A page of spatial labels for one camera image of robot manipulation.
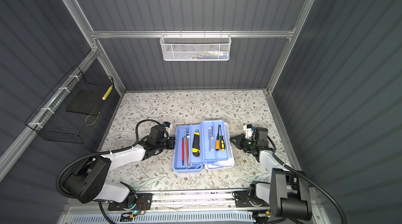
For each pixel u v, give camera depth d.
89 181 0.43
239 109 1.10
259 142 0.69
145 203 0.72
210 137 0.81
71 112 0.72
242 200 0.73
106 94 0.81
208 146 0.79
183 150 0.91
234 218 0.70
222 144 0.77
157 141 0.71
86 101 0.76
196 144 0.83
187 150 0.89
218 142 0.79
